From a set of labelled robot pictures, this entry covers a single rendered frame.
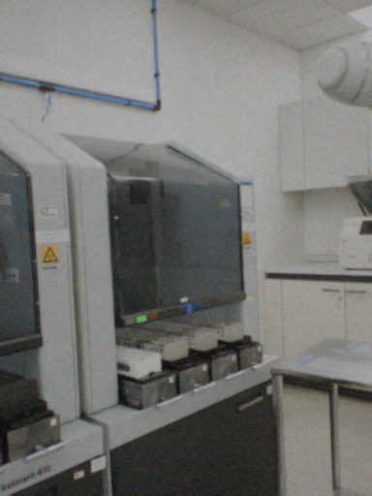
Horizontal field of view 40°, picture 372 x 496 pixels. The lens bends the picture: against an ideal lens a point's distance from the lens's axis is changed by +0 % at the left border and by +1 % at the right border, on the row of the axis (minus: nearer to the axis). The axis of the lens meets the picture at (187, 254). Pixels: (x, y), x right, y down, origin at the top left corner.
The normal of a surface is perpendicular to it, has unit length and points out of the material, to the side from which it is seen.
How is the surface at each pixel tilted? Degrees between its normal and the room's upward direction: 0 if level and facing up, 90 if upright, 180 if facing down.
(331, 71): 88
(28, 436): 90
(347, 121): 90
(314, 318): 90
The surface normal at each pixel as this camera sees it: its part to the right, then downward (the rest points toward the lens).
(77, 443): 0.73, 0.00
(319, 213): -0.68, 0.07
